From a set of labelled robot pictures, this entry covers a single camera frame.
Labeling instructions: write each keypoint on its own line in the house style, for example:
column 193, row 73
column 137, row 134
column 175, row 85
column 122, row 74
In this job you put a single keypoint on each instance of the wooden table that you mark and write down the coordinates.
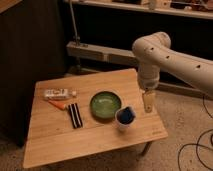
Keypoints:
column 51, row 137

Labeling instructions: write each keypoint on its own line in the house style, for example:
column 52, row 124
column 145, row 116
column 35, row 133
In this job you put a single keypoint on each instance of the clear plastic bottle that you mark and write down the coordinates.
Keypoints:
column 59, row 94

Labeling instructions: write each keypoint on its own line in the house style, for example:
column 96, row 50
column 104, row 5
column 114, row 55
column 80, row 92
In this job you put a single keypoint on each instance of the grey metal rail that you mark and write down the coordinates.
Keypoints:
column 100, row 53

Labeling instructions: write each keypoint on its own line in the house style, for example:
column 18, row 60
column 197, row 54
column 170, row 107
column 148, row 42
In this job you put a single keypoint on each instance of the black white striped block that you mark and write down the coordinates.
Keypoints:
column 75, row 115

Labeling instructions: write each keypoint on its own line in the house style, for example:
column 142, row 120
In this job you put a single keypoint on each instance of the upper wooden shelf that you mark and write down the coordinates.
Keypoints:
column 144, row 8

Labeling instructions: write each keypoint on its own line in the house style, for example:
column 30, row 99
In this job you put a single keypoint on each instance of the green round plate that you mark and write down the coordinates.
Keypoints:
column 105, row 104

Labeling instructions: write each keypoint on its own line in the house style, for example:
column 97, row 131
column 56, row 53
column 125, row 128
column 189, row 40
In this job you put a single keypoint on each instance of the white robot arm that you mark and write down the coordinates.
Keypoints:
column 162, row 37

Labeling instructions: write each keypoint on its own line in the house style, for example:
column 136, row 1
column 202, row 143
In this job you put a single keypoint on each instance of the beige wooden gripper tool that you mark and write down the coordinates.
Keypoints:
column 148, row 100

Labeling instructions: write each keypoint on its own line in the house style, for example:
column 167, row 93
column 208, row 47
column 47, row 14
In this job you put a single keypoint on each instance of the dark cabinet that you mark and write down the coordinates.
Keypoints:
column 31, row 49

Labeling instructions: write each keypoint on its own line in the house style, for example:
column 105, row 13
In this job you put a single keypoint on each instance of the metal pole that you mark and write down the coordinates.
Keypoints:
column 76, row 35

